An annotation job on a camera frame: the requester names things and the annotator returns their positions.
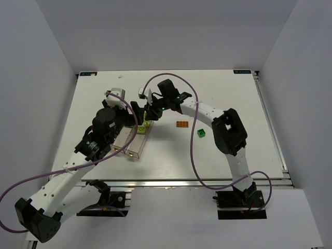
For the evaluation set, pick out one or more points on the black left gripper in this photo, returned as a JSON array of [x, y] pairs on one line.
[[136, 111]]

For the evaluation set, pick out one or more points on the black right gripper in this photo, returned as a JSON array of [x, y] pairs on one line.
[[151, 110]]

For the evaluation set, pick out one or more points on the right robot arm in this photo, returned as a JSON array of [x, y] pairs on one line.
[[228, 130]]

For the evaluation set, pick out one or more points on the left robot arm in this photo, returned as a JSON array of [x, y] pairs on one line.
[[43, 213]]

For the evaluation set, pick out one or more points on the orange flat lego plate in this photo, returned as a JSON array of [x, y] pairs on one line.
[[182, 124]]

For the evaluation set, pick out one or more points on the clear plastic container left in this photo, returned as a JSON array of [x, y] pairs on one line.
[[122, 138]]

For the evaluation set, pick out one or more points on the clear plastic container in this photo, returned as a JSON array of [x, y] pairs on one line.
[[135, 149], [122, 138]]

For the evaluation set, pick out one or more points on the clear plastic container right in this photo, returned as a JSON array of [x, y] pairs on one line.
[[135, 149]]

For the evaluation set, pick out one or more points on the dark green square lego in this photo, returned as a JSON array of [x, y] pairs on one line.
[[201, 133]]

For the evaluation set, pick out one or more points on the blue label left corner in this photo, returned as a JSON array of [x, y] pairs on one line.
[[87, 74]]

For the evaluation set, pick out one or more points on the blue label corner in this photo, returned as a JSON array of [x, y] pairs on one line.
[[87, 74], [242, 71]]

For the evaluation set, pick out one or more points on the blue label right corner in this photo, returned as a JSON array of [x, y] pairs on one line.
[[242, 71]]

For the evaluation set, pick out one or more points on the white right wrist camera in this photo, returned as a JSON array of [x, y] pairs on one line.
[[146, 93]]

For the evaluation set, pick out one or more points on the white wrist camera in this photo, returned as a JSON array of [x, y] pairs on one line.
[[115, 97], [146, 93]]

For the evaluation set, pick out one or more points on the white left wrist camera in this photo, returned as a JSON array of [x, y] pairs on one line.
[[115, 97]]

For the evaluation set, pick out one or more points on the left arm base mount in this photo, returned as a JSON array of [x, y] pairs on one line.
[[112, 203]]

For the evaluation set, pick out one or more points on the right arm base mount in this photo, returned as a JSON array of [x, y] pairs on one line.
[[231, 207]]

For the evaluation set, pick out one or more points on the aluminium table frame rail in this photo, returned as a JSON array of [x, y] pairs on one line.
[[275, 140]]

